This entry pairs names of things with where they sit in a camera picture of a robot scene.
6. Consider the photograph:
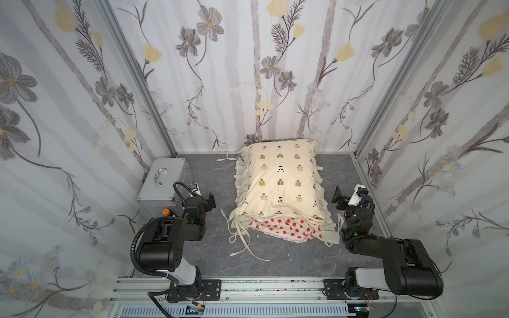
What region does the strawberry print pillow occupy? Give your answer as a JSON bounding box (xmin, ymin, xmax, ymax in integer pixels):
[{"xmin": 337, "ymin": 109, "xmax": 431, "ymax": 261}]
[{"xmin": 249, "ymin": 216, "xmax": 325, "ymax": 243}]

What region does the cream bear print pillow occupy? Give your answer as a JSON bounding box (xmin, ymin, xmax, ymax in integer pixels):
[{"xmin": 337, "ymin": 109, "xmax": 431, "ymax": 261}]
[{"xmin": 226, "ymin": 139, "xmax": 344, "ymax": 251}]

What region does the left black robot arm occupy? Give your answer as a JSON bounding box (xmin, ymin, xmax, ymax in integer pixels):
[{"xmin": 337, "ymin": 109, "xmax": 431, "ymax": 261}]
[{"xmin": 130, "ymin": 193, "xmax": 216, "ymax": 303}]

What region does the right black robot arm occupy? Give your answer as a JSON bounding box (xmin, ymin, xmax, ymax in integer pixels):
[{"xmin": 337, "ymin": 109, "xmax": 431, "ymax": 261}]
[{"xmin": 331, "ymin": 185, "xmax": 444, "ymax": 300}]

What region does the silver metal case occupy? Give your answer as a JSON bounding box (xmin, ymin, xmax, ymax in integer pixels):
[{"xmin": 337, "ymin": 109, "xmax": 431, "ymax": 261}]
[{"xmin": 137, "ymin": 158, "xmax": 193, "ymax": 217}]

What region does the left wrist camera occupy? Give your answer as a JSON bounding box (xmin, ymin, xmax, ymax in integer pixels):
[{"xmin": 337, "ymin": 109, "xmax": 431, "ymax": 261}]
[{"xmin": 188, "ymin": 184, "xmax": 201, "ymax": 196}]

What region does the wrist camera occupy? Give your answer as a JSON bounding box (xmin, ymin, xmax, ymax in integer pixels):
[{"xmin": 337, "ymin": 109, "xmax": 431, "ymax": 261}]
[
  {"xmin": 188, "ymin": 184, "xmax": 201, "ymax": 196},
  {"xmin": 348, "ymin": 184, "xmax": 368, "ymax": 206}
]

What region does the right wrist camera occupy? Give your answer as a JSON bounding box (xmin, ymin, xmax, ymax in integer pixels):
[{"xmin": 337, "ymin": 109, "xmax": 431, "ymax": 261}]
[{"xmin": 348, "ymin": 184, "xmax": 368, "ymax": 206}]

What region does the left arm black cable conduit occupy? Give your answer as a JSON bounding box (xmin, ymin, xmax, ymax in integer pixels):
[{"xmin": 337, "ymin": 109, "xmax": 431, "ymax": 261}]
[{"xmin": 129, "ymin": 180, "xmax": 200, "ymax": 318}]

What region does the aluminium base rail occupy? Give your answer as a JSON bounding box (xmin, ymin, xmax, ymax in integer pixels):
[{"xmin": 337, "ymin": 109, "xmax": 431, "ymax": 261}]
[{"xmin": 102, "ymin": 277, "xmax": 445, "ymax": 317}]

